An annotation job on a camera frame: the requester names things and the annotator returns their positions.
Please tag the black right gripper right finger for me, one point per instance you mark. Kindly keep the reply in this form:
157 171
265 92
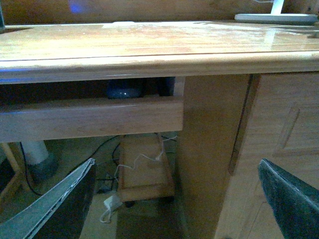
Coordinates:
295 203

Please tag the white pipe with grey base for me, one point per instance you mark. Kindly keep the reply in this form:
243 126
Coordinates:
41 162

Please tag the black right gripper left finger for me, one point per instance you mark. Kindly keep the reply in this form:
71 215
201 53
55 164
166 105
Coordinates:
58 214

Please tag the wooden desk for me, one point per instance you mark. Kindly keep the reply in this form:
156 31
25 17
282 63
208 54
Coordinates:
237 92

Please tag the grey wireless computer mouse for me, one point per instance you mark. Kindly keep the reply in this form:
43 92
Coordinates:
124 88

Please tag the grey open laptop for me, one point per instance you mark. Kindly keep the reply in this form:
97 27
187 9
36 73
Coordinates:
2 24

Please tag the white desk lamp base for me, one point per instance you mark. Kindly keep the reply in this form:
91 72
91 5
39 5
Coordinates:
276 16

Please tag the wooden keyboard tray drawer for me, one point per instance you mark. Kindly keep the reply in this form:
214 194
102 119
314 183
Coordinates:
90 117

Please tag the wooden rolling cpu stand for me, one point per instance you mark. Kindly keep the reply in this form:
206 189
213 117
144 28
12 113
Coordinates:
144 172

